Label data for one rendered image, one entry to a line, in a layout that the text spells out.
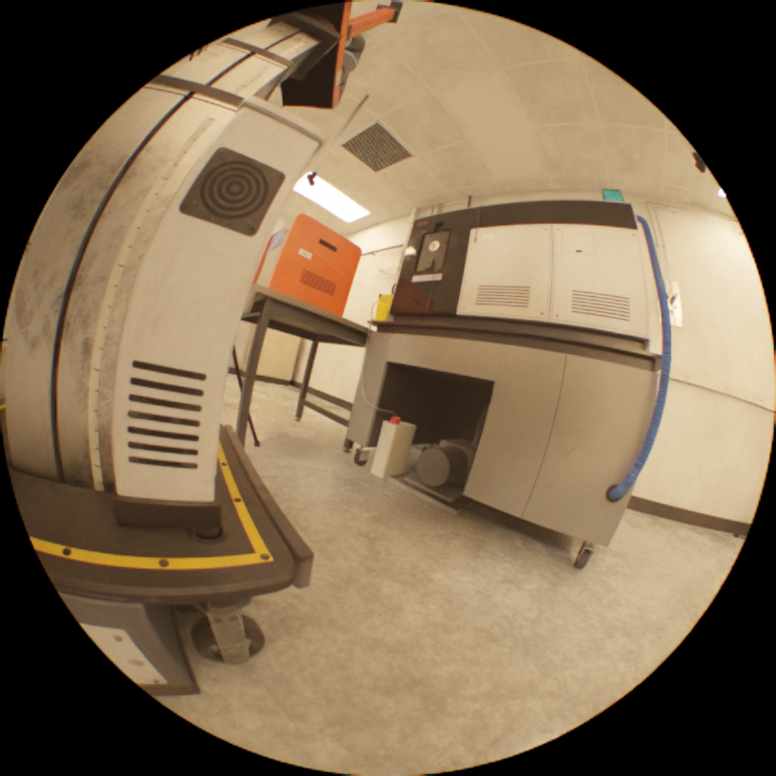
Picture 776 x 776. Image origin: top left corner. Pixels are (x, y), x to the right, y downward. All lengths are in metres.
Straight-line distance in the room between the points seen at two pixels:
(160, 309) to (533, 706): 0.71
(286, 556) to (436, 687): 0.37
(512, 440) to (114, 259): 0.96
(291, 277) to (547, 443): 1.19
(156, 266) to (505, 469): 0.92
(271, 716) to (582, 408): 0.98
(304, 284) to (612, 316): 1.26
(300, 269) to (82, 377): 1.06
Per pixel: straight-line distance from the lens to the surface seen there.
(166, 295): 0.22
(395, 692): 0.50
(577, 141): 2.75
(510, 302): 1.05
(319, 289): 1.26
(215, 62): 0.52
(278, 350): 4.08
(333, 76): 0.85
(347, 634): 0.54
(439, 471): 1.12
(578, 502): 0.88
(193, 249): 0.23
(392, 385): 1.22
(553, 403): 0.85
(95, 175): 0.37
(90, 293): 0.31
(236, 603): 0.31
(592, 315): 1.00
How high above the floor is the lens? 0.45
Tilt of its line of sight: 1 degrees down
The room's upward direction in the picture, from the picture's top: 14 degrees clockwise
